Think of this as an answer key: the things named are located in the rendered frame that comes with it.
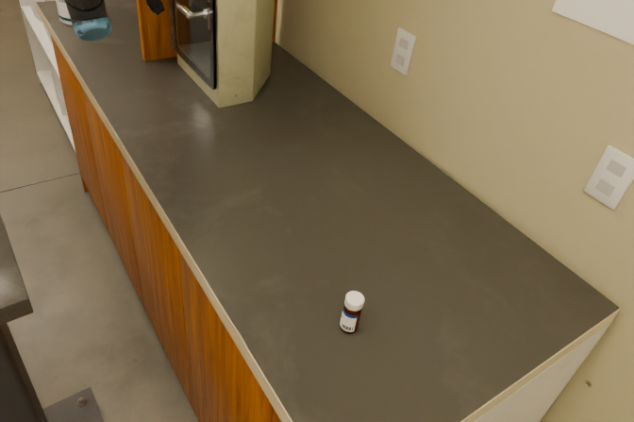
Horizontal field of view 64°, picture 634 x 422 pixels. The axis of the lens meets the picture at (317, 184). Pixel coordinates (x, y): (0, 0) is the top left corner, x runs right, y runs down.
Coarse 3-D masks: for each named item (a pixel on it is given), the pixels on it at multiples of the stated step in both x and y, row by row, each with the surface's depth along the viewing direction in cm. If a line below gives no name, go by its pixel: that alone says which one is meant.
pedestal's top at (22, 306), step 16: (0, 224) 103; (0, 240) 100; (0, 256) 97; (0, 272) 94; (16, 272) 94; (0, 288) 91; (16, 288) 91; (0, 304) 88; (16, 304) 89; (0, 320) 89
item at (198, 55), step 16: (176, 0) 151; (192, 0) 141; (208, 0) 132; (176, 16) 154; (208, 16) 135; (176, 32) 158; (192, 32) 147; (208, 32) 138; (176, 48) 162; (192, 48) 150; (208, 48) 141; (192, 64) 154; (208, 64) 144; (208, 80) 147
